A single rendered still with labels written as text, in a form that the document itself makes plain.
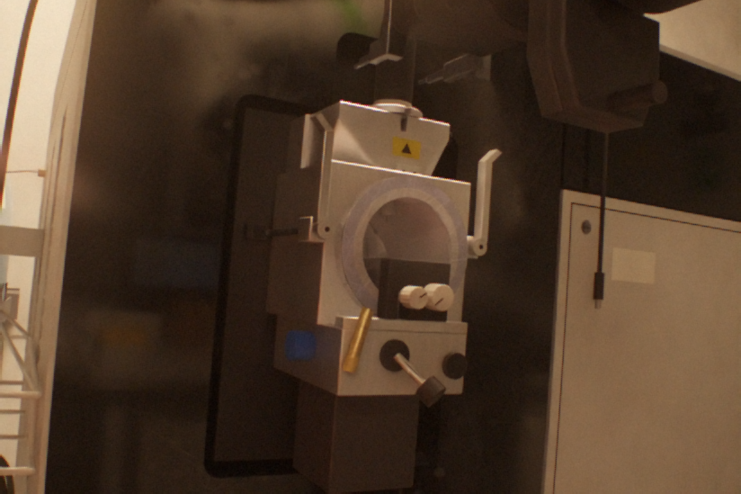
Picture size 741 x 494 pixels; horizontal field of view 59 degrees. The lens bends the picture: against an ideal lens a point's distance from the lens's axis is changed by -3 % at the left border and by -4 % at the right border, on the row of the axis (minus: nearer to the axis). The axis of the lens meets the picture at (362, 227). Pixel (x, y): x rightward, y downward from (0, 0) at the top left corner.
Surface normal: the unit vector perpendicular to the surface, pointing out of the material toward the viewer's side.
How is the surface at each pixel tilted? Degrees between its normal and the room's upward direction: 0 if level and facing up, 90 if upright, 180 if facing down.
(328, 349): 90
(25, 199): 90
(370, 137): 90
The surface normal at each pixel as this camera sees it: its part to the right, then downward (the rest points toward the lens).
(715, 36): 0.47, -0.04
